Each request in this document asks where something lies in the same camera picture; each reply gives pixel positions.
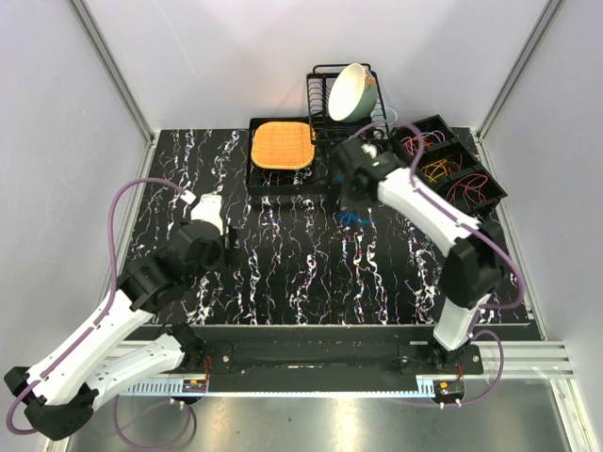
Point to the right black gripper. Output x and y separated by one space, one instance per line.
348 203

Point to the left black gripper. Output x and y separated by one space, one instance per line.
233 251

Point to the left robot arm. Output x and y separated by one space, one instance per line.
58 396

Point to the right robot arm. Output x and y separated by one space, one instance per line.
474 261

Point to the clear plastic cup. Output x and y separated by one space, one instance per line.
384 118

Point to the orange woven basket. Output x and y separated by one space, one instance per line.
283 145

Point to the black compartment bin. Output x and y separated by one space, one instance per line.
449 166

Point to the cream ceramic bowl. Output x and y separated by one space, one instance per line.
353 95

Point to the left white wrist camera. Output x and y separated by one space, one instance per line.
208 209

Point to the black wire dish rack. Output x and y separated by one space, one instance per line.
318 86

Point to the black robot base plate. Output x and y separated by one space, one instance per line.
261 355

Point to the slotted cable duct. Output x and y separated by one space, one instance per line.
295 383

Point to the left aluminium frame post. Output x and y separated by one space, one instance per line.
94 34

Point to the aluminium frame post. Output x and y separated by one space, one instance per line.
94 34
538 32

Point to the right aluminium frame post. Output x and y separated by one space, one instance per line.
538 32

